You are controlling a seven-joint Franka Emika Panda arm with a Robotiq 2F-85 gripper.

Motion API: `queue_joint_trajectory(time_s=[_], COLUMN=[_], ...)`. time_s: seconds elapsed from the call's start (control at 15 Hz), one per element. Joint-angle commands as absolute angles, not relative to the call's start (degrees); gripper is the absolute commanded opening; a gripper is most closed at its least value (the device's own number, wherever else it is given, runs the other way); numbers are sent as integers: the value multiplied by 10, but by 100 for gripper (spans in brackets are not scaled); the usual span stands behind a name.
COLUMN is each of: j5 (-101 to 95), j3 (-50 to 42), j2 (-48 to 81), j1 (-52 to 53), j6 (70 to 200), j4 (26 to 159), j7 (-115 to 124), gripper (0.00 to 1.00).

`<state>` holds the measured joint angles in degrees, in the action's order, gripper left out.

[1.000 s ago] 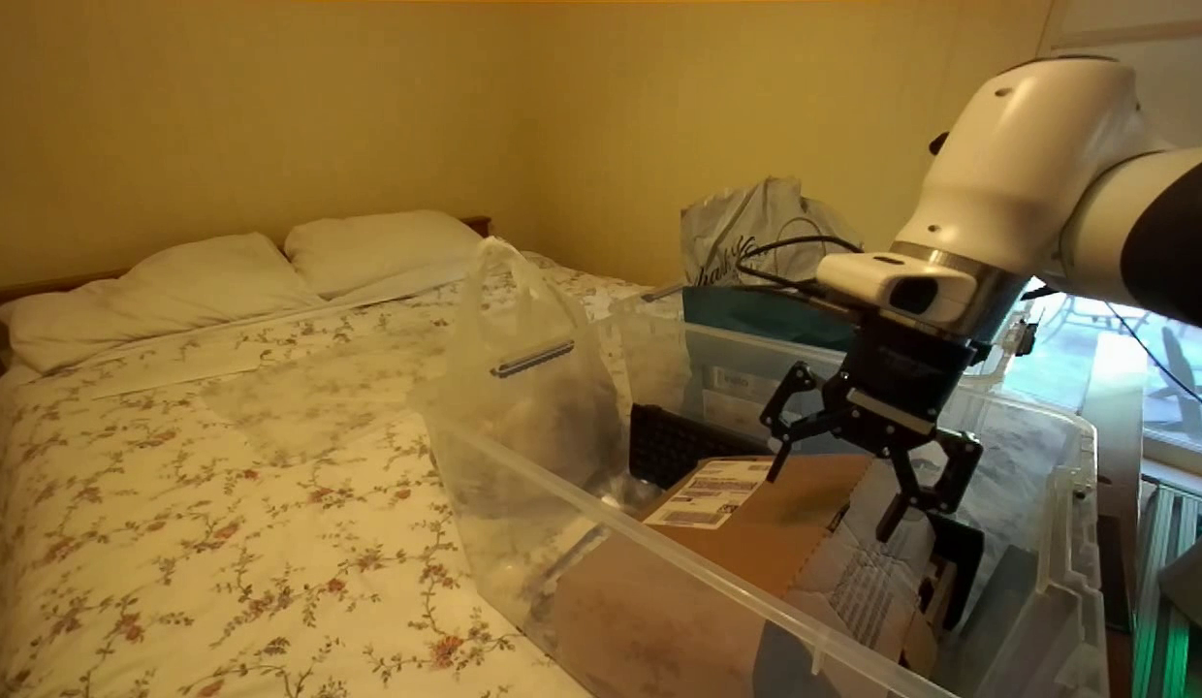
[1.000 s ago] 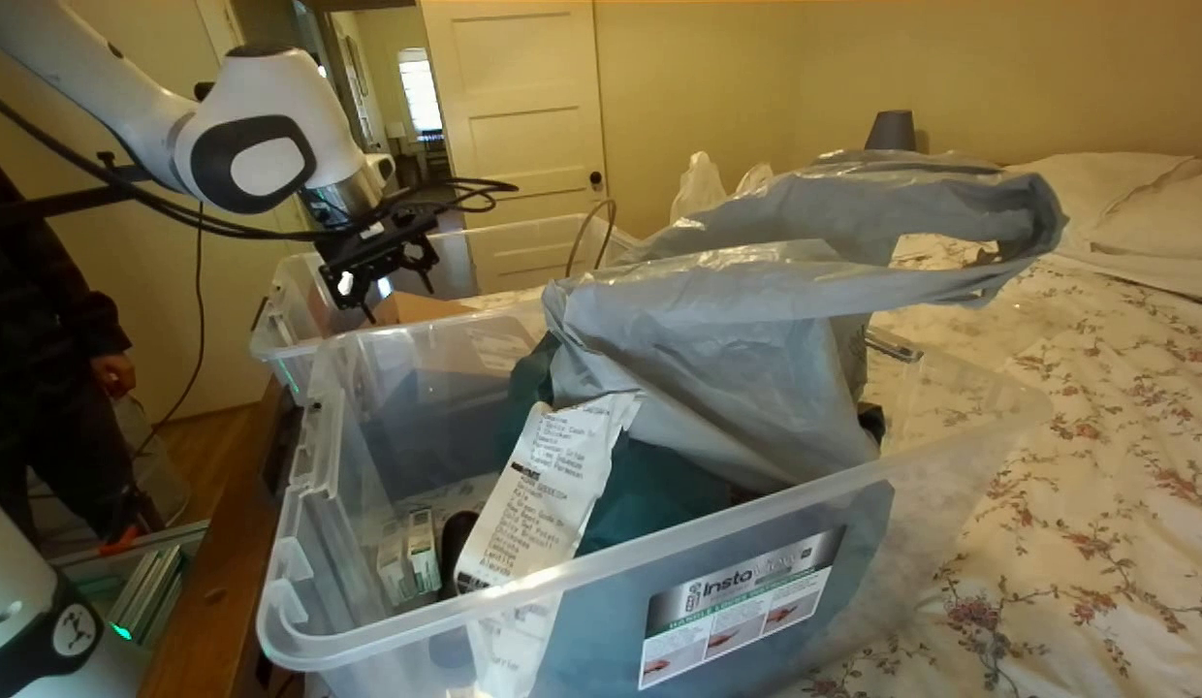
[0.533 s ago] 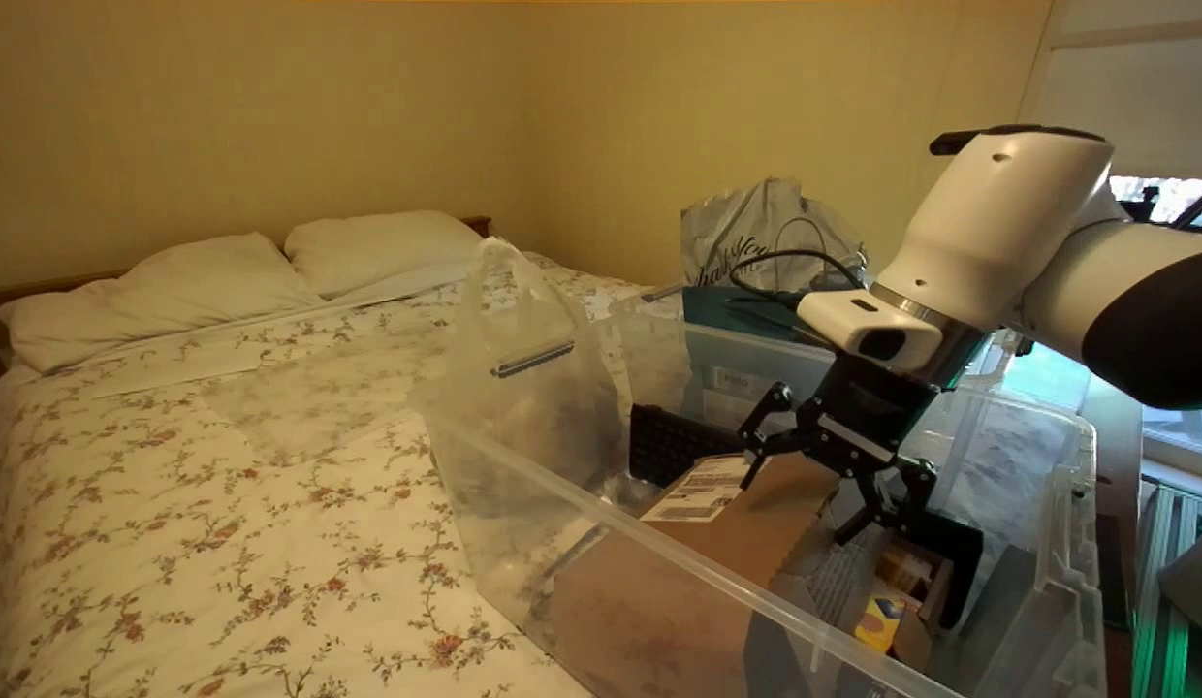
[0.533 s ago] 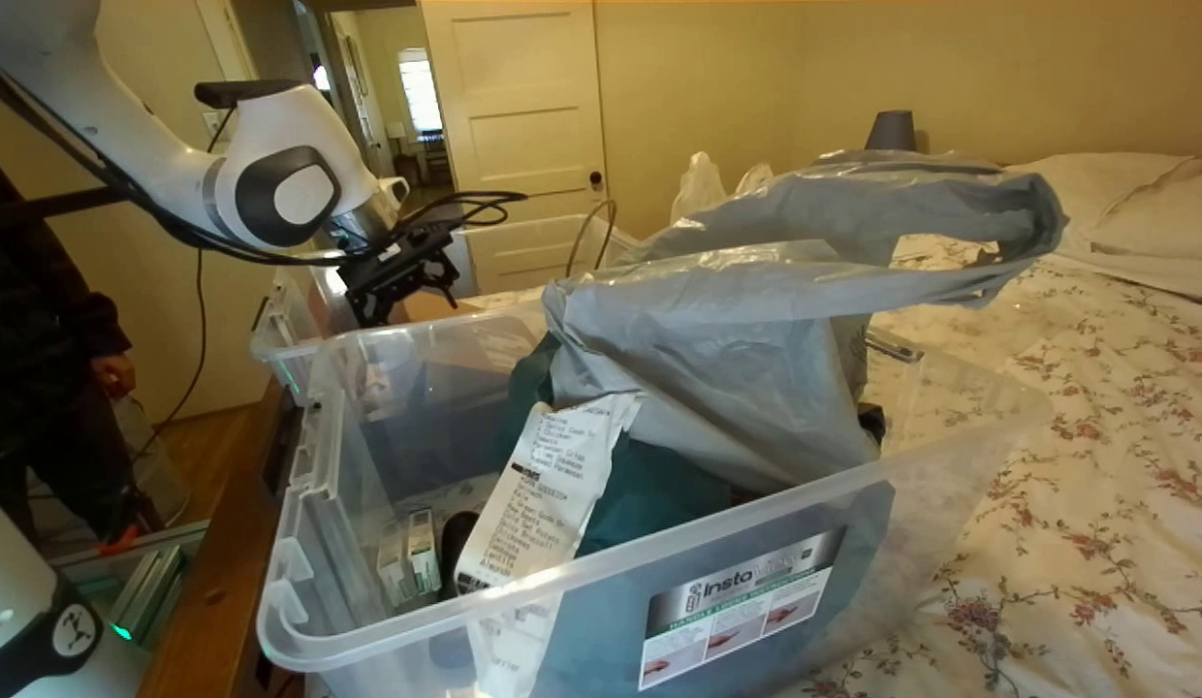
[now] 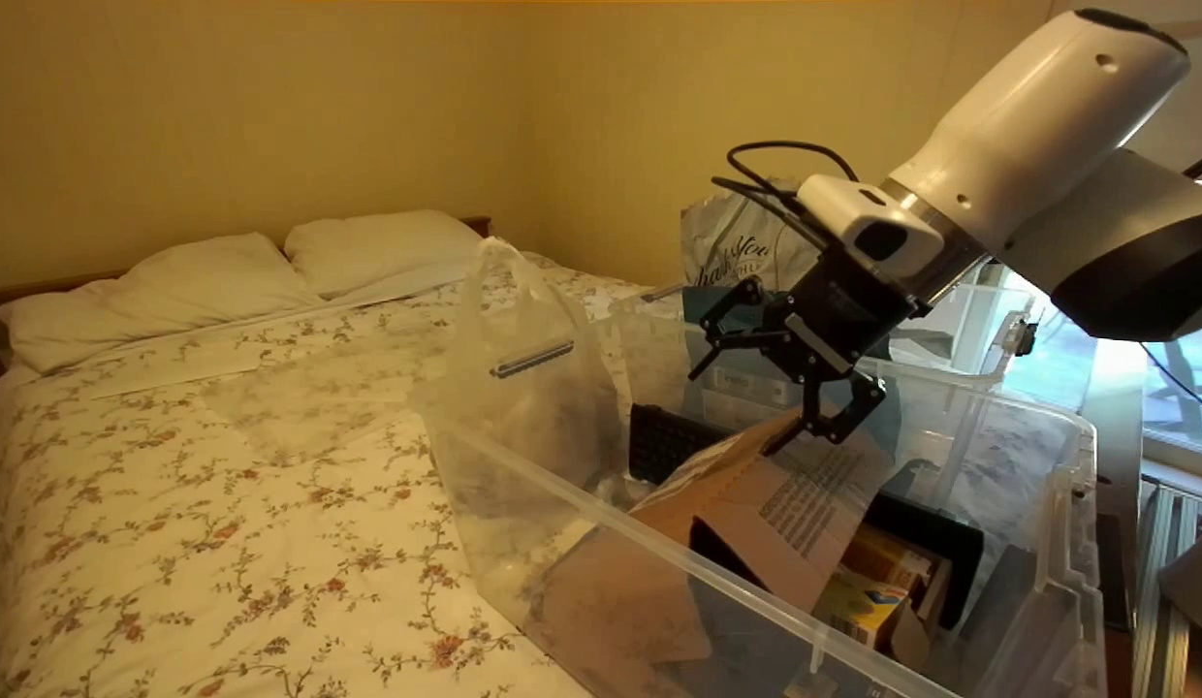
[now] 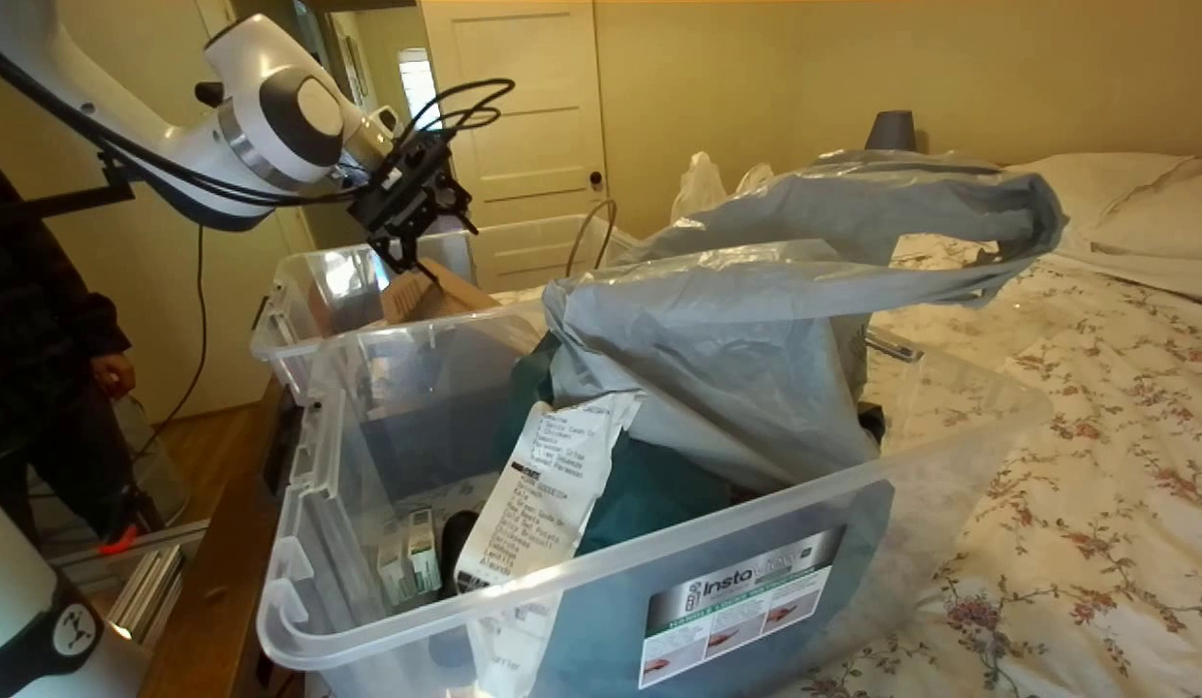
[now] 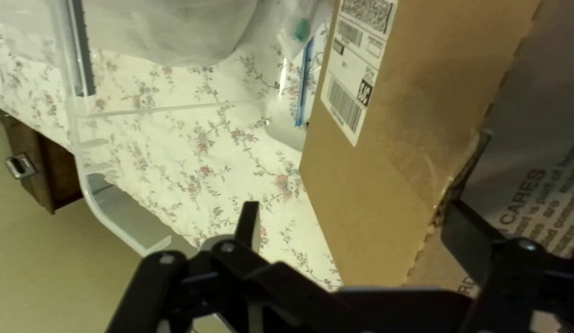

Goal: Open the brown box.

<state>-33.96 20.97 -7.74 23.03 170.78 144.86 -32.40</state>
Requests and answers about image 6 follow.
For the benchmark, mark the brown cardboard box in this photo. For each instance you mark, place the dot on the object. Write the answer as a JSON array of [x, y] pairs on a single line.
[[433, 296]]

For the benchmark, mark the dark grey cone object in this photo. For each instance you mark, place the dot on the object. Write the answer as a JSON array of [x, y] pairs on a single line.
[[893, 135]]

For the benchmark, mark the person in dark clothes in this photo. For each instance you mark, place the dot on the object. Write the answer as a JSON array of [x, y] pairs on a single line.
[[41, 349]]

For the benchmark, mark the white panelled door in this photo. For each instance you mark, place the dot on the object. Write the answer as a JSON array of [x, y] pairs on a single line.
[[515, 131]]

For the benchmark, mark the white crumpled plastic bag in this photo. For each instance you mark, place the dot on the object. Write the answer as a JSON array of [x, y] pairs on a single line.
[[710, 184]]

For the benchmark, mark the clear plastic storage bin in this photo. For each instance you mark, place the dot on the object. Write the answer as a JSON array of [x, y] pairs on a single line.
[[316, 294]]

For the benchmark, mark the grey plastic bag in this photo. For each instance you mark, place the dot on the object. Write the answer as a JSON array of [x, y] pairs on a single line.
[[758, 322]]

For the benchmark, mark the aluminium rail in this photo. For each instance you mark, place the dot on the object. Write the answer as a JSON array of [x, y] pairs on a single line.
[[140, 585]]

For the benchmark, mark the person's left hand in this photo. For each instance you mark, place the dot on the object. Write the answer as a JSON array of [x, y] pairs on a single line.
[[115, 375]]

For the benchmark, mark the floral bed duvet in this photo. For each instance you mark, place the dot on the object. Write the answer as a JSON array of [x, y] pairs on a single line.
[[1089, 519]]

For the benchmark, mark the clear plastic bin with label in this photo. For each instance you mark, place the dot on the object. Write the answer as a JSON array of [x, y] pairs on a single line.
[[601, 607]]

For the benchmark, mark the clear plastic bin lid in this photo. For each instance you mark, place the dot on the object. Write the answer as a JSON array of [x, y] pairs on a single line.
[[964, 412]]

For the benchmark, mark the white pillow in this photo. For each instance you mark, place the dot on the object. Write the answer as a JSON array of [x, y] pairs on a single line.
[[1165, 254], [1107, 181]]

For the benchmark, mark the white paper packet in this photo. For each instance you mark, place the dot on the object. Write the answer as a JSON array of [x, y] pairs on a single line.
[[549, 485]]

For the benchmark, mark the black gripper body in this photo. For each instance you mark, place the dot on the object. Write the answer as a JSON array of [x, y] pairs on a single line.
[[411, 197]]

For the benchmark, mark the dark teal cloth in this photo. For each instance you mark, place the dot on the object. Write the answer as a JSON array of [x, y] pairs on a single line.
[[651, 499]]

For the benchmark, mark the white and black device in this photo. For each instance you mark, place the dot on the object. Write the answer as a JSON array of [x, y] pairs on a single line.
[[25, 624]]

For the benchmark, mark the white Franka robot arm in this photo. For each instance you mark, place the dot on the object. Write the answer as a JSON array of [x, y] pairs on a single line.
[[175, 117]]

